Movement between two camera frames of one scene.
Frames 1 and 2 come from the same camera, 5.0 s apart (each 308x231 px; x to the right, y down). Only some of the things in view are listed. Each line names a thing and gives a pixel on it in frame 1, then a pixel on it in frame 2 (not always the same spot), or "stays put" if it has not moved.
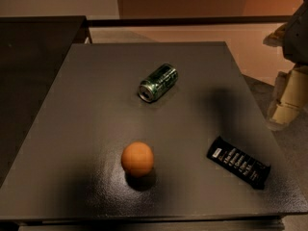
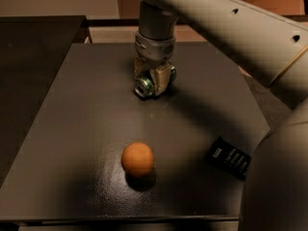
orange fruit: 138,159 stays put
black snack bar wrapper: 240,162 stays put
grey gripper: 296,38 to 154,48
